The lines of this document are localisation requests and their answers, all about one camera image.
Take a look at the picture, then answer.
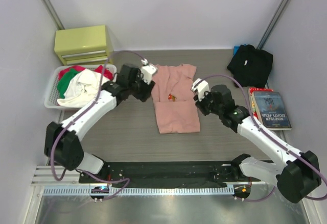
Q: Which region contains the aluminium corner post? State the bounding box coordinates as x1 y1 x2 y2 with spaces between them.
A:
41 0 65 30
256 0 291 49

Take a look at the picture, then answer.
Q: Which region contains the right aluminium corner post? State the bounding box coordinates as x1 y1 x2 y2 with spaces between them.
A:
256 0 291 49

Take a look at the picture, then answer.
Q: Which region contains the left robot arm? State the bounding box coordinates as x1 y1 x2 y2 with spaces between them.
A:
44 63 157 183

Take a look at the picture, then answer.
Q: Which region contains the red green garment in basket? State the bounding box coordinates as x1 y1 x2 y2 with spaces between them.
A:
57 65 116 98

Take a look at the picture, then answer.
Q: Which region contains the black folded t-shirt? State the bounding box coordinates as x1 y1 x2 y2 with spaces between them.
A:
227 44 273 88

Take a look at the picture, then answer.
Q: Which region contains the white t-shirt in basket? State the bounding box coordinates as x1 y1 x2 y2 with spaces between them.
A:
57 69 109 107

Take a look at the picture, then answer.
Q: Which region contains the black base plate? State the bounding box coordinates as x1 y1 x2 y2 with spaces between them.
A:
95 161 259 189

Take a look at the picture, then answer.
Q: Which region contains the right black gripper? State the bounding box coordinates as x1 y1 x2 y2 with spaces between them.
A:
195 89 223 116

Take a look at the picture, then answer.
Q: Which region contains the left aluminium corner post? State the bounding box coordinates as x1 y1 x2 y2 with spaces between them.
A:
41 0 65 30

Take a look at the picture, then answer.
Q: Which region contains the slotted cable duct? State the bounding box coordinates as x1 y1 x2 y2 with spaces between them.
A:
43 185 234 196

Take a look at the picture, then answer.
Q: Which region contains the yellow-green drawer box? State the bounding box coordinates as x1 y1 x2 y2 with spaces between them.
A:
54 25 113 65

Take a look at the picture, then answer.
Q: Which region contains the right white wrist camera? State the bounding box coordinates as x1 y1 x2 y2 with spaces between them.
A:
191 79 210 101

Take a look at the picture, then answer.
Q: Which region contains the aluminium frame rail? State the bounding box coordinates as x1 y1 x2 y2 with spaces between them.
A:
30 164 312 186

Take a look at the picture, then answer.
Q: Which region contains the dark blue book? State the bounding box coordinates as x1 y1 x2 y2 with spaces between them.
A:
253 91 292 131

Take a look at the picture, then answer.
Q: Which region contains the blue folded garment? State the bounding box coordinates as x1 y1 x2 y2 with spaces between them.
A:
233 45 241 55

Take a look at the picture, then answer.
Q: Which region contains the pink printed t-shirt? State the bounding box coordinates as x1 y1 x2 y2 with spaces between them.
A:
151 64 200 134

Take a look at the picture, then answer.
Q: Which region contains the white plastic basket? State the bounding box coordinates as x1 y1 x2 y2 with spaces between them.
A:
44 64 117 110

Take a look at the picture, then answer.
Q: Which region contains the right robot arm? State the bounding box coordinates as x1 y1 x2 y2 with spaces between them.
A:
191 79 326 203

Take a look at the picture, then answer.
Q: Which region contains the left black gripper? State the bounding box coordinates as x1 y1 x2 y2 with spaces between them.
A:
128 71 155 102

